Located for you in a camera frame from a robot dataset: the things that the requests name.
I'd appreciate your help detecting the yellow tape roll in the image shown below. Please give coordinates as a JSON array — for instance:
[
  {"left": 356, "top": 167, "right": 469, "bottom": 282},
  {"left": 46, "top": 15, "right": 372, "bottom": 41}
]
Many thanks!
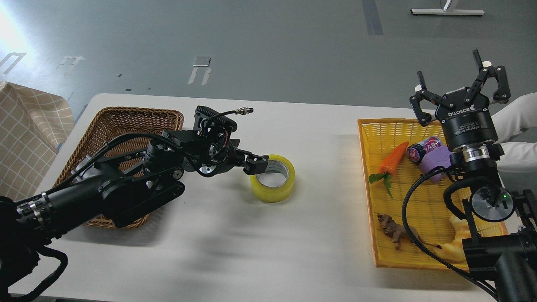
[{"left": 250, "top": 154, "right": 296, "bottom": 203}]

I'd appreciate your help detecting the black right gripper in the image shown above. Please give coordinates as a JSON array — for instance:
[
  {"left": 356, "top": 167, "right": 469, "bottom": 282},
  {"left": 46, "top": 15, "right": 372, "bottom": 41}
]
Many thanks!
[{"left": 409, "top": 49, "right": 511, "bottom": 152}]

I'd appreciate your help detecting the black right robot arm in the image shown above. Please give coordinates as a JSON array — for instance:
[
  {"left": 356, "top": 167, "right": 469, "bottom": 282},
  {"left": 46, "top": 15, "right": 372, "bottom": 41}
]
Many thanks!
[{"left": 401, "top": 50, "right": 537, "bottom": 302}]

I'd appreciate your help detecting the beige checkered cloth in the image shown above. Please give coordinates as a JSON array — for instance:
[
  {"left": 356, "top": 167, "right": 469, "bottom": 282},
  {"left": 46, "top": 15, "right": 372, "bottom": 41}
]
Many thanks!
[{"left": 0, "top": 81, "right": 75, "bottom": 200}]

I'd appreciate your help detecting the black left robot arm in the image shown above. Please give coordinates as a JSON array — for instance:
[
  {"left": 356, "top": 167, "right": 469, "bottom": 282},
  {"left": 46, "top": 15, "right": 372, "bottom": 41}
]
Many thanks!
[{"left": 0, "top": 106, "right": 269, "bottom": 302}]

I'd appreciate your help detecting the yellow plastic basket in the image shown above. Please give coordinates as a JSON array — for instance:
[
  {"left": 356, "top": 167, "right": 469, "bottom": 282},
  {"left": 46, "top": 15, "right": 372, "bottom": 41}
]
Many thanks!
[{"left": 357, "top": 119, "right": 510, "bottom": 271}]

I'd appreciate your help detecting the white metal stand base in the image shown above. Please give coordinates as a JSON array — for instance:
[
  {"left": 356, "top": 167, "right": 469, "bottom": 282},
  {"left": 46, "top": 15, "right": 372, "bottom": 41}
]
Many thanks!
[{"left": 410, "top": 0, "right": 485, "bottom": 17}]

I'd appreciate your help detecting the small purple labelled can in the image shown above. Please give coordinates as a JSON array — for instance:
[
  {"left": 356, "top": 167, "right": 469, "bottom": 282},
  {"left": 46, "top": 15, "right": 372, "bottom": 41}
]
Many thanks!
[{"left": 407, "top": 136, "right": 443, "bottom": 164}]

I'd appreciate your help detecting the orange toy carrot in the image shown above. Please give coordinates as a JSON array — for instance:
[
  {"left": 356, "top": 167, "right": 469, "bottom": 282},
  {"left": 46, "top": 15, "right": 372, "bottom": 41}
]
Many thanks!
[{"left": 368, "top": 141, "right": 410, "bottom": 198}]

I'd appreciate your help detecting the brown wicker basket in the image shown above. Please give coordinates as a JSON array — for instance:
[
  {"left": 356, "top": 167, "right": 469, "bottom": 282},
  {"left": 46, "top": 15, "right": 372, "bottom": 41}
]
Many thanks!
[{"left": 54, "top": 107, "right": 184, "bottom": 229}]

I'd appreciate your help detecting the white clothed person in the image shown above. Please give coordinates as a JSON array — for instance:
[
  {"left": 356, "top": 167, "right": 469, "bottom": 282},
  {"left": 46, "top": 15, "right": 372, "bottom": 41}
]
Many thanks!
[{"left": 492, "top": 92, "right": 537, "bottom": 174}]

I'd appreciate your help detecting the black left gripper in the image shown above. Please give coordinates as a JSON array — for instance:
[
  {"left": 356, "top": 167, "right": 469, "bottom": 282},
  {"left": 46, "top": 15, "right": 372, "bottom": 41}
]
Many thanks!
[{"left": 185, "top": 139, "right": 270, "bottom": 177}]

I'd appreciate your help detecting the yellow toy croissant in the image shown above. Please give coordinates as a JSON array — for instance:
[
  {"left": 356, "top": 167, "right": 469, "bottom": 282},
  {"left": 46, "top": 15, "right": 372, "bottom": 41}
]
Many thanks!
[{"left": 432, "top": 215, "right": 471, "bottom": 263}]

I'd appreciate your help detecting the brown toy lion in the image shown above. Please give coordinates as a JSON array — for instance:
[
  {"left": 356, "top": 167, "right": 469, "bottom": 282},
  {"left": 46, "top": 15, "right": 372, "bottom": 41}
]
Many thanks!
[{"left": 376, "top": 213, "right": 442, "bottom": 250}]

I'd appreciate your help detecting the purple block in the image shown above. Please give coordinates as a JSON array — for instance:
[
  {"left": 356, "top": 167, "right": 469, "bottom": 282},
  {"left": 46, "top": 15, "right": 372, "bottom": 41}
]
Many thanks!
[{"left": 418, "top": 145, "right": 452, "bottom": 174}]

